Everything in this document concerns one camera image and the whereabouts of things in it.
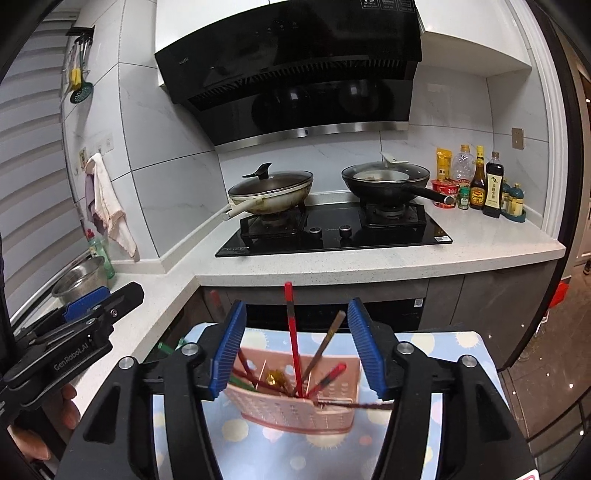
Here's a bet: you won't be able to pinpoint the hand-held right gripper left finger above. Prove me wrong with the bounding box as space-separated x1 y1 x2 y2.
55 299 247 480

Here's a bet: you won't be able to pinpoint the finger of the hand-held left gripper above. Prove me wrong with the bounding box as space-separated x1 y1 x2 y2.
14 286 112 345
2 281 145 385

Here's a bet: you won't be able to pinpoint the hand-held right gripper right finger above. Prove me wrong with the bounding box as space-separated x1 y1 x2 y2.
347 298 536 480

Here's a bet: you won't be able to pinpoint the dark red chopstick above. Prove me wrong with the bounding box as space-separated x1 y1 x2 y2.
314 398 396 412
230 367 289 395
237 348 259 384

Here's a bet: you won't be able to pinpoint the brown chopstick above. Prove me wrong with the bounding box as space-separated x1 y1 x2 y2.
295 310 347 398

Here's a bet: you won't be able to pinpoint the gold flower spoon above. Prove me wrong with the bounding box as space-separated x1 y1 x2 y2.
259 360 288 389

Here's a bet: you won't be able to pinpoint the pink perforated utensil holder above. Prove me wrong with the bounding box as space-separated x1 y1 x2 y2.
224 346 362 435

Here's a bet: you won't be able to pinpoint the person's left hand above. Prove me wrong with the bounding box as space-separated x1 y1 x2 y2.
7 384 80 462

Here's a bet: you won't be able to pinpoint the steel pot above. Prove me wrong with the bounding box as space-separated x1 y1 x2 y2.
51 256 108 305

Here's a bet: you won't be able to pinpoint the black built-in appliance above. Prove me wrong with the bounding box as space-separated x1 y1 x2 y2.
245 298 424 334

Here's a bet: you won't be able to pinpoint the green dish soap bottle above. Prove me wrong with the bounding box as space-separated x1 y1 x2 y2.
88 229 116 280

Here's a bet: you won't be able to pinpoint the purple hanging cloth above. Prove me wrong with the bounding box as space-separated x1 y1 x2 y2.
84 173 108 236

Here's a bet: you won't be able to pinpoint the white hanging towel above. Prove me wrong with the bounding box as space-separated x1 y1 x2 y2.
85 153 138 258

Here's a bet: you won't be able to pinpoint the black gas stove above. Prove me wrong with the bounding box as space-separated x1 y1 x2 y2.
215 203 454 258

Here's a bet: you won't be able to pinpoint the blue printed tablecloth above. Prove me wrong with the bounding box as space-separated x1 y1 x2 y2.
152 323 513 480

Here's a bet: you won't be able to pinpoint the white window blinds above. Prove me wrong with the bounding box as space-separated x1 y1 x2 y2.
0 23 88 305

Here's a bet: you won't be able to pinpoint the black frying pan with lid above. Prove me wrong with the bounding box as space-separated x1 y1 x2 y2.
342 152 457 207

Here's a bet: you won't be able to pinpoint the beige wok with lid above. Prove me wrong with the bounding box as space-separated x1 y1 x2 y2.
223 162 315 221

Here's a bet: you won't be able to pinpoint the red instant noodle cup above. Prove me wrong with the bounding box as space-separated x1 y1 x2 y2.
431 179 460 208

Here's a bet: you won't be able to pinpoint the brown sauce bottle yellow cap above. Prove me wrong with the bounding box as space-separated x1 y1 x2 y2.
469 146 488 212

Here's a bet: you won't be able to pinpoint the dark soy sauce bottle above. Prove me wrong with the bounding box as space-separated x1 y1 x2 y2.
482 151 505 219

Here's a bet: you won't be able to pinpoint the yellow seasoning packet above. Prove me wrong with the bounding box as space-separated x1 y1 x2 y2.
436 148 454 182

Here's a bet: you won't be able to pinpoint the teal slotted skimmer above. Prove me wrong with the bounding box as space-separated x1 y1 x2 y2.
70 39 94 105

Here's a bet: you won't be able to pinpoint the clear oil bottle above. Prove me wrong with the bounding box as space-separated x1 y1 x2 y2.
451 144 474 183

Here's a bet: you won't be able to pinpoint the green condiment jar set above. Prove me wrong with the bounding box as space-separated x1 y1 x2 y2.
502 181 527 224

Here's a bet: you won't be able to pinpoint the black range hood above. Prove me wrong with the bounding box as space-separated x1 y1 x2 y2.
154 0 424 153

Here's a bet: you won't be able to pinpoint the yellow handled utensil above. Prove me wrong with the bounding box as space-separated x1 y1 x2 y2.
68 39 85 92

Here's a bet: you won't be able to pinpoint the white wall cabinet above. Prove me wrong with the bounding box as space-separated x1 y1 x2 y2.
416 0 533 75

